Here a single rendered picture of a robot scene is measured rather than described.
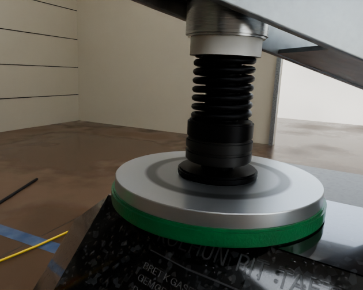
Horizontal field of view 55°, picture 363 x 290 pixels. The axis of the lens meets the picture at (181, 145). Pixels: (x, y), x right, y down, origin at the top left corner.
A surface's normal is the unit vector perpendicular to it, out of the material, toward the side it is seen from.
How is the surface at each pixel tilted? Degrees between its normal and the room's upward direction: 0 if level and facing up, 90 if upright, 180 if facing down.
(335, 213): 0
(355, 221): 0
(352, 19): 90
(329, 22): 90
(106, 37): 90
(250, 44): 90
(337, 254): 0
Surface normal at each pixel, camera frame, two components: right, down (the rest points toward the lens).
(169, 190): 0.04, -0.98
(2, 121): 0.90, 0.13
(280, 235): 0.33, 0.21
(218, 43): -0.26, 0.19
